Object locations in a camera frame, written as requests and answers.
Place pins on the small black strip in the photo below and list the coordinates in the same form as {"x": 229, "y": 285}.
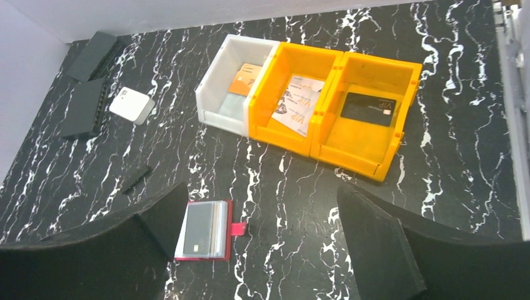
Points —
{"x": 134, "y": 177}

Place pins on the black box far corner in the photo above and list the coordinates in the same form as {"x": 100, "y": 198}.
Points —
{"x": 100, "y": 50}

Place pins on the aluminium frame rail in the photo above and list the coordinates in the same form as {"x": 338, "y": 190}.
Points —
{"x": 512, "y": 29}

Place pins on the black card in holder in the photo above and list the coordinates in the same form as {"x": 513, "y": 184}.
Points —
{"x": 199, "y": 227}

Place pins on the black box near device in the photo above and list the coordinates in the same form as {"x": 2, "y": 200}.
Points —
{"x": 85, "y": 111}

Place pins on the red leather card holder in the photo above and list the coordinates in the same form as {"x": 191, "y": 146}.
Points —
{"x": 224, "y": 230}

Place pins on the white plastic bin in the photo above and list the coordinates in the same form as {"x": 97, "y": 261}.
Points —
{"x": 215, "y": 105}

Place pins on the white square device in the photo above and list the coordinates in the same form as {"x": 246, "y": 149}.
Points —
{"x": 132, "y": 105}

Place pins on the black VIP credit card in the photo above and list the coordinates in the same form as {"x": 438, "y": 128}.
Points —
{"x": 368, "y": 109}

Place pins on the yellow right plastic bin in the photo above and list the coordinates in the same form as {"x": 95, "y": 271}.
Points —
{"x": 365, "y": 148}

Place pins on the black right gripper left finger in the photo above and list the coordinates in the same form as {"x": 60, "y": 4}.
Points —
{"x": 123, "y": 255}

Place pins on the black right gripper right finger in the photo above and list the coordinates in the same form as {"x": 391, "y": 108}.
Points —
{"x": 397, "y": 254}

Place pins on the yellow plastic bin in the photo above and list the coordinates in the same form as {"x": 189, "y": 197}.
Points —
{"x": 290, "y": 59}
{"x": 365, "y": 148}

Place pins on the yellow middle plastic bin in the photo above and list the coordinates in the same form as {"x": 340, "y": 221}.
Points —
{"x": 290, "y": 59}

